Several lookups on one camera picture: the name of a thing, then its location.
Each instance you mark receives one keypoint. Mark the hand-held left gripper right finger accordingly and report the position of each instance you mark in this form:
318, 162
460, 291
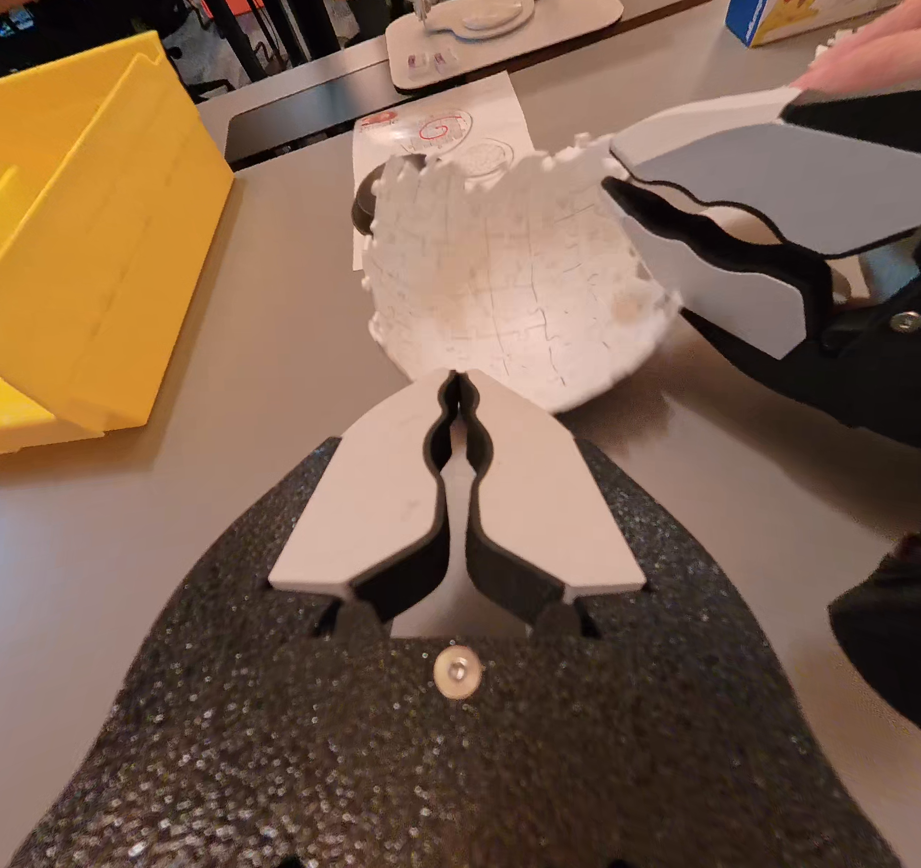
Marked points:
554, 508

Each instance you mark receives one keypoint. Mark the yellow plastic bin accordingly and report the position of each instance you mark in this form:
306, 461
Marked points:
108, 234

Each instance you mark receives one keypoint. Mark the white printed paper sheet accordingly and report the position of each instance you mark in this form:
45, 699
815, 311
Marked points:
496, 112

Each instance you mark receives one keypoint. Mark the loose white puzzle pieces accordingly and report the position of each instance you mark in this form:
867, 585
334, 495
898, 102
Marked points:
827, 47

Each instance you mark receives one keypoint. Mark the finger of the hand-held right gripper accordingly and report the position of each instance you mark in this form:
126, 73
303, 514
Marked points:
727, 292
791, 177

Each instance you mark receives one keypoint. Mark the person's dark clothing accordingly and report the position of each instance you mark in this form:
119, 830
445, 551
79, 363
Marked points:
885, 630

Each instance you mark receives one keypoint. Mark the white rounded base plate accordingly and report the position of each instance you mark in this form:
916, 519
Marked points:
575, 4

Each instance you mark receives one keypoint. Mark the black round stand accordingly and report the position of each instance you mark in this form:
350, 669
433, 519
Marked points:
363, 202

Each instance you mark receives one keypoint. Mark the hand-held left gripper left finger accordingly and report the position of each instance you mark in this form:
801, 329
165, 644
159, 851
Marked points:
367, 501

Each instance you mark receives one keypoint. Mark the black tripod legs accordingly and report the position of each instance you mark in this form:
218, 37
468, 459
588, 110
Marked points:
230, 19

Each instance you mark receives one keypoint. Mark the person's right hand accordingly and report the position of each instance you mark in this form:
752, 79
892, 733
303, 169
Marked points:
878, 62

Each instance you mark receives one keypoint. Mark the white puzzle ball half shell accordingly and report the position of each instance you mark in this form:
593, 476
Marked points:
504, 285

